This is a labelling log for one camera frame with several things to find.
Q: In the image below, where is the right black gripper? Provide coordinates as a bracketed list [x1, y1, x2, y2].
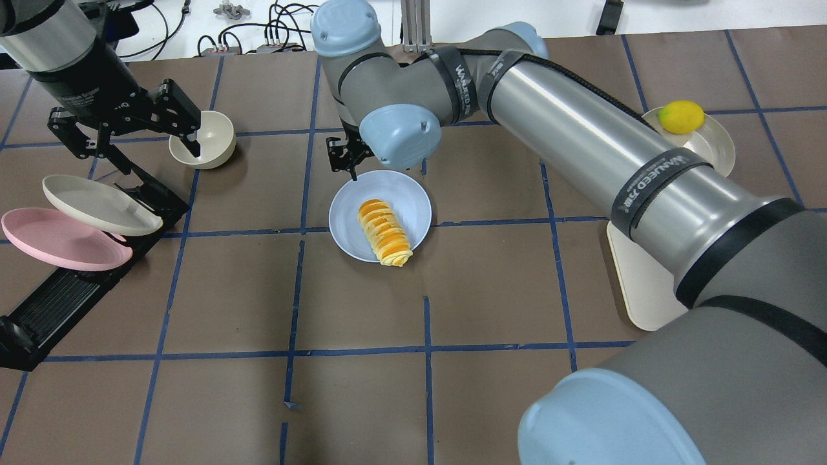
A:
[326, 126, 375, 181]

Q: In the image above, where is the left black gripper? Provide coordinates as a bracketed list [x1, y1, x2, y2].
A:
[47, 79, 202, 174]

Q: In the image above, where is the blue plate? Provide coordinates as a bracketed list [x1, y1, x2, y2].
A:
[328, 170, 432, 267]

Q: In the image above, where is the orange striped bread roll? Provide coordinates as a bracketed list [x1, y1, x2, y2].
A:
[357, 198, 413, 267]

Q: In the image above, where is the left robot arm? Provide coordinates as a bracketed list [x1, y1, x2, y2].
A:
[1, 1, 202, 174]

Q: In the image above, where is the cream plate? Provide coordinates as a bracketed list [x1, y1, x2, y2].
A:
[41, 174, 163, 236]

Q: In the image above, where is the pink plate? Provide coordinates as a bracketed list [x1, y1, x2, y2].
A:
[2, 208, 133, 272]

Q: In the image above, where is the cream bowl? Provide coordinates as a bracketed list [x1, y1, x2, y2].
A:
[168, 110, 236, 170]

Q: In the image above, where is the black dish rack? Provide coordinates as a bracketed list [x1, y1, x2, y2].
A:
[1, 167, 189, 371]

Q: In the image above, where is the white tray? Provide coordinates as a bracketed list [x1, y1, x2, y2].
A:
[606, 223, 688, 332]

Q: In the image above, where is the yellow lemon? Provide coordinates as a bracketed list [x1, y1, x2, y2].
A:
[656, 100, 706, 135]

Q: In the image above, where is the white oval dish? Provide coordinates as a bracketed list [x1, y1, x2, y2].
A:
[643, 108, 736, 177]

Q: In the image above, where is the aluminium frame post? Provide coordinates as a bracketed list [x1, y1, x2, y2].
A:
[401, 0, 434, 53]

